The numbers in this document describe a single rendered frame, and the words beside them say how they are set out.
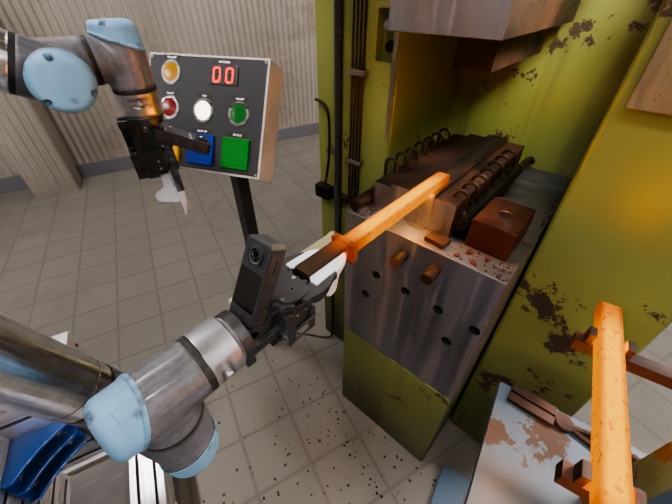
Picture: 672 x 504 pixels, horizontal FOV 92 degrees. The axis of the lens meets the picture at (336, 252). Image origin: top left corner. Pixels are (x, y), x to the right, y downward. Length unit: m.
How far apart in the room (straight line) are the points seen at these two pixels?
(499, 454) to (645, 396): 1.28
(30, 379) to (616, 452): 0.61
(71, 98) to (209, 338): 0.37
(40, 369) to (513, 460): 0.72
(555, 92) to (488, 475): 0.90
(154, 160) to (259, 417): 1.06
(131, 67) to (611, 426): 0.87
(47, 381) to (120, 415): 0.10
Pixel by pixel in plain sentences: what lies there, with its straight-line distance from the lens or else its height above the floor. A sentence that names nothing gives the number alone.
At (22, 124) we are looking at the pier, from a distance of 3.35.
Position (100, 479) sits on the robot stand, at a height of 0.21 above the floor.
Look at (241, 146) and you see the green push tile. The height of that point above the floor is 1.03.
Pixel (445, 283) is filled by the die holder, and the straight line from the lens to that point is 0.72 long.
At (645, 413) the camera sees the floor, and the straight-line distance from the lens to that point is 1.92.
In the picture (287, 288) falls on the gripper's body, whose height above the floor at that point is 1.02.
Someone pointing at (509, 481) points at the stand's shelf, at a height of 0.67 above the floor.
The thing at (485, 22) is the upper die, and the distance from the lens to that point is 0.61.
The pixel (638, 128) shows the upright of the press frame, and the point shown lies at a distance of 0.73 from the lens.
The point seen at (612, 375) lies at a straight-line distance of 0.57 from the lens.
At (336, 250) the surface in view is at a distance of 0.50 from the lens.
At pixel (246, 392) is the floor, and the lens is 1.54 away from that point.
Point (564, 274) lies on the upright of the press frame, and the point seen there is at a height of 0.85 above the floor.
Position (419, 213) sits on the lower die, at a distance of 0.74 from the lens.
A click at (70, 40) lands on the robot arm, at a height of 1.26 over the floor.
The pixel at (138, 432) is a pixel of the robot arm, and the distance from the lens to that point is 0.40.
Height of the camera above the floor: 1.33
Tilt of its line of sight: 40 degrees down
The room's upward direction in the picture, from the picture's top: straight up
